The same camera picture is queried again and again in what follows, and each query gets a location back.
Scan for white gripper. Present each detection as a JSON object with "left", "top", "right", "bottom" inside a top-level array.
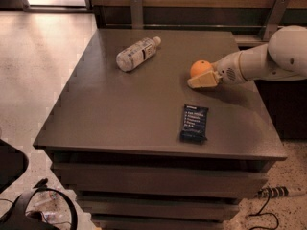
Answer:
[{"left": 187, "top": 51, "right": 247, "bottom": 89}]

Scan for orange fruit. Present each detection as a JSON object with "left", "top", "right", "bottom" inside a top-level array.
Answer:
[{"left": 190, "top": 60, "right": 212, "bottom": 78}]

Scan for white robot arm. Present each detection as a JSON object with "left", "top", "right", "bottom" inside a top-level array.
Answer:
[{"left": 187, "top": 26, "right": 307, "bottom": 89}]

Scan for dark blue snack packet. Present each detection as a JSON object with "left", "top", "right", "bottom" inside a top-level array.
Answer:
[{"left": 180, "top": 104, "right": 208, "bottom": 144}]

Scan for clear plastic water bottle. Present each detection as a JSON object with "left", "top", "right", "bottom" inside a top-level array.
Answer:
[{"left": 116, "top": 36, "right": 161, "bottom": 72}]

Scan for grey drawer cabinet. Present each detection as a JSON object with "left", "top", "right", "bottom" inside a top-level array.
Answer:
[{"left": 35, "top": 29, "right": 286, "bottom": 230}]

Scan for white power strip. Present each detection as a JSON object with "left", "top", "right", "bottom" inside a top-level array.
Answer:
[{"left": 255, "top": 185, "right": 307, "bottom": 199}]

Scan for wooden wall shelf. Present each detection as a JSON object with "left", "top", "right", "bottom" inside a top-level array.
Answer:
[{"left": 234, "top": 34, "right": 266, "bottom": 47}]

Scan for right metal shelf bracket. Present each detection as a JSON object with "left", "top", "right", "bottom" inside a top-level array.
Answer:
[{"left": 259, "top": 0, "right": 291, "bottom": 42}]

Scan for metal shelf bracket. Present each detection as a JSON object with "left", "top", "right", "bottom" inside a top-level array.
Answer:
[
  {"left": 259, "top": 0, "right": 291, "bottom": 42},
  {"left": 130, "top": 0, "right": 144, "bottom": 29}
]

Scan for left metal shelf bracket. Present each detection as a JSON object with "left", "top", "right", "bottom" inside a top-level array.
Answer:
[{"left": 130, "top": 0, "right": 144, "bottom": 29}]

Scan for black power cable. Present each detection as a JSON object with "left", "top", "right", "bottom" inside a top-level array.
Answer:
[{"left": 248, "top": 195, "right": 280, "bottom": 230}]

